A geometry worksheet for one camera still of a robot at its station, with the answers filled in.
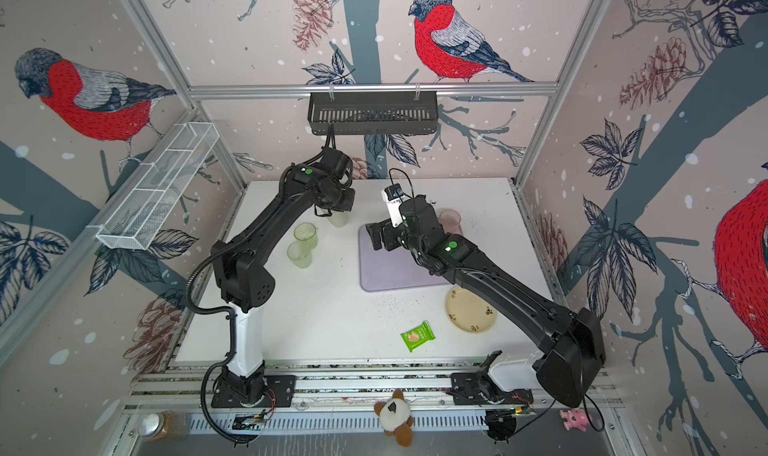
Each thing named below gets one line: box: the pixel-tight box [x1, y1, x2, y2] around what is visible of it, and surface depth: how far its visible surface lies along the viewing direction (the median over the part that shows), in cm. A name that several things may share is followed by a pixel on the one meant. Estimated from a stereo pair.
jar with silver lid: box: [139, 410, 190, 442], surface depth 63 cm
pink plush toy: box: [559, 408, 593, 432], surface depth 69 cm
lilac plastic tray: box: [360, 224, 450, 292], surface depth 96 cm
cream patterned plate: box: [444, 285, 497, 334], surface depth 87 cm
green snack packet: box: [400, 320, 436, 353], surface depth 83 cm
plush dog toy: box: [374, 389, 414, 447], surface depth 69 cm
